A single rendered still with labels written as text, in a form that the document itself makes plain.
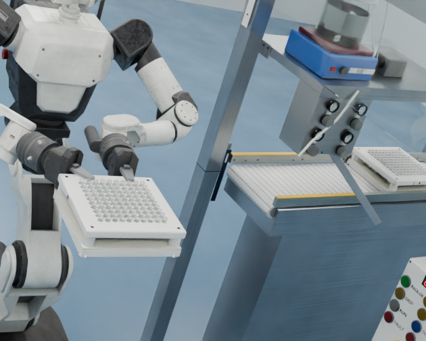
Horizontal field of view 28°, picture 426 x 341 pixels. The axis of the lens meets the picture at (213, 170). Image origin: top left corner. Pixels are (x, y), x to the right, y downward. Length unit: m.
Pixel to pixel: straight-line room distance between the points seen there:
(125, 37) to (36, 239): 0.64
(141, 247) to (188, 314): 1.67
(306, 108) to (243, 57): 0.29
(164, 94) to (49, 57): 0.36
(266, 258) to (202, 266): 1.07
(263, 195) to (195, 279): 1.19
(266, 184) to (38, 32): 0.91
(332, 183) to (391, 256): 0.46
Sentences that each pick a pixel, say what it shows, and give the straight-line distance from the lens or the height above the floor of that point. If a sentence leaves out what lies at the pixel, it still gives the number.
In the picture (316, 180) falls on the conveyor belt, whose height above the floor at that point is 0.88.
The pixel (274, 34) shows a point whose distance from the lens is 2.53.
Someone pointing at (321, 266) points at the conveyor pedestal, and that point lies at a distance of 3.04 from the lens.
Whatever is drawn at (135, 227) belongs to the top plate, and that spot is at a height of 1.08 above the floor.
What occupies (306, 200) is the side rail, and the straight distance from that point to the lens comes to 2.72.
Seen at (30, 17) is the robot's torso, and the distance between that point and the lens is 2.43.
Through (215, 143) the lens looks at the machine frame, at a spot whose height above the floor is 0.95.
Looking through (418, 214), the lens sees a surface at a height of 0.83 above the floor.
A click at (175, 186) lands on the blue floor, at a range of 4.53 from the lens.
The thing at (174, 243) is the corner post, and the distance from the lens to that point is 1.98.
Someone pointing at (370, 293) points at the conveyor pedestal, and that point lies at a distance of 3.34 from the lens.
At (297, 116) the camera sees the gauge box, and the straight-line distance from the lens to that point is 2.53.
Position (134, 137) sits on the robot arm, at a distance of 2.38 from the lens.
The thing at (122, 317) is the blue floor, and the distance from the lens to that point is 3.47.
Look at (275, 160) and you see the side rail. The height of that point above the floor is 0.90.
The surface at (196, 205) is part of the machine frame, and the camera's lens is 2.88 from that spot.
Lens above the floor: 2.05
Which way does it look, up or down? 25 degrees down
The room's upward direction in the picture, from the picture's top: 18 degrees clockwise
